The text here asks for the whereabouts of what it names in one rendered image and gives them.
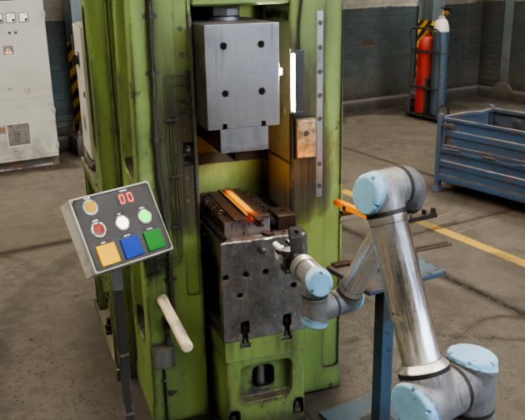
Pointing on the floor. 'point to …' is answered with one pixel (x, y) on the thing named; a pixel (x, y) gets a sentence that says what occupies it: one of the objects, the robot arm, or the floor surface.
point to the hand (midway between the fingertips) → (281, 241)
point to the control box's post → (122, 342)
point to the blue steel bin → (492, 153)
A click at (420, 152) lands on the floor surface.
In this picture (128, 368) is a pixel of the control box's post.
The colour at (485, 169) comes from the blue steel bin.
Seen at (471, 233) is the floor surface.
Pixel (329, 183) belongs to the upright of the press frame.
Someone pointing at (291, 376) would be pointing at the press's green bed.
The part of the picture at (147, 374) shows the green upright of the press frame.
